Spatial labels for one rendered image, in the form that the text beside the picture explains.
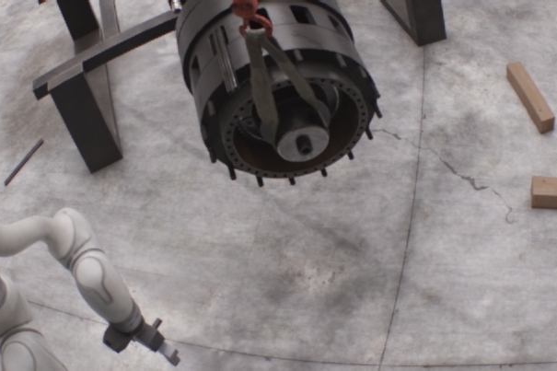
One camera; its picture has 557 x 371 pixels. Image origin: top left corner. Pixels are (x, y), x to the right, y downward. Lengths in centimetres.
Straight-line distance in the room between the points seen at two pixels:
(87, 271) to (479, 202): 190
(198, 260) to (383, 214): 73
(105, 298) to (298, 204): 169
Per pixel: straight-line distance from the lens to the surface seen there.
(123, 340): 157
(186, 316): 285
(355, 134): 218
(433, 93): 331
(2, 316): 157
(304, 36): 201
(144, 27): 303
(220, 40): 207
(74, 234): 150
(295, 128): 201
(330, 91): 215
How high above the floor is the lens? 243
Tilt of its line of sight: 53 degrees down
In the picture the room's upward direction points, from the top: 19 degrees counter-clockwise
